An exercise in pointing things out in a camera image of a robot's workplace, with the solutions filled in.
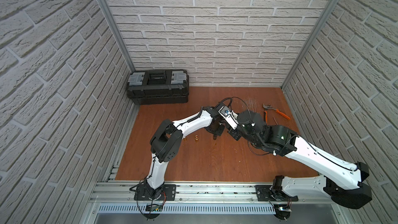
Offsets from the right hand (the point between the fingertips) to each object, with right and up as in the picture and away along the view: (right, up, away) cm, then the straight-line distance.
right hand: (230, 118), depth 67 cm
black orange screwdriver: (+35, -5, +34) cm, 49 cm away
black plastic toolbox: (-44, +16, +30) cm, 56 cm away
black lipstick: (-6, -14, +23) cm, 28 cm away
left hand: (-3, -10, +22) cm, 25 cm away
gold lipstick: (-16, -14, +21) cm, 30 cm away
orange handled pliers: (+35, +4, +40) cm, 53 cm away
